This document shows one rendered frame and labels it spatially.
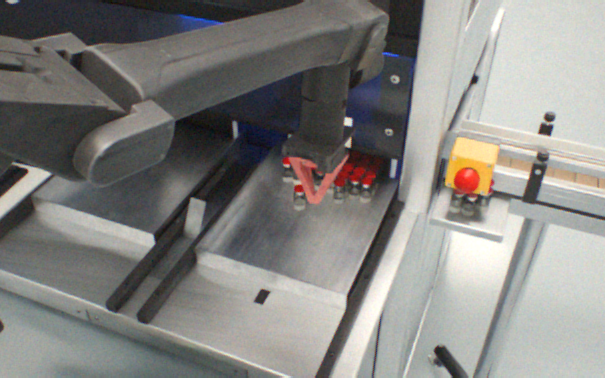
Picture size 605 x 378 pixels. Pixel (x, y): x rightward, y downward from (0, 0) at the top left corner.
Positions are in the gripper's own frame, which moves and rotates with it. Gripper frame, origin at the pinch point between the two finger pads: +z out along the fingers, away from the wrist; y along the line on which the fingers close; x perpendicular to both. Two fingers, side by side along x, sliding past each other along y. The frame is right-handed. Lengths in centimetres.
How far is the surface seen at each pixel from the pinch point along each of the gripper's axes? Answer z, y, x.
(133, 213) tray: 18.4, 8.7, 37.1
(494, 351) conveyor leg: 61, 52, -32
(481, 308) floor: 89, 105, -28
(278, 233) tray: 17.5, 13.9, 10.6
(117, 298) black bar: 20.3, -9.9, 26.6
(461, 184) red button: 4.2, 22.6, -17.2
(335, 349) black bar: 19.6, -5.9, -7.1
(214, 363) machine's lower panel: 89, 43, 40
